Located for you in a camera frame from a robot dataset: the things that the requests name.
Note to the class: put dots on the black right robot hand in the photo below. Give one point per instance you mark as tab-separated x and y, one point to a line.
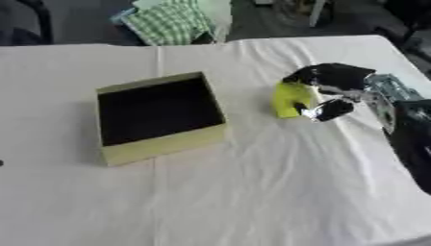
337	77

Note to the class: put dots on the tan cardboard box black inside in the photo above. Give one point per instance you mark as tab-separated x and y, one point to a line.
160	117

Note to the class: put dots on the black office chair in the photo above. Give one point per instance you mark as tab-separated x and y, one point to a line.
407	24

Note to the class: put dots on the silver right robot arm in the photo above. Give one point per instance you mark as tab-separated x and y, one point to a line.
412	128

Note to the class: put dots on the green white checked cloth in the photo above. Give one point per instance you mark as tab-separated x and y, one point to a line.
168	20

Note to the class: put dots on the yellow block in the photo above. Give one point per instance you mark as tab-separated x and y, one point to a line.
289	97

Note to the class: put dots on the white table leg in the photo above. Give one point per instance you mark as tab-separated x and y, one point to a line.
317	12

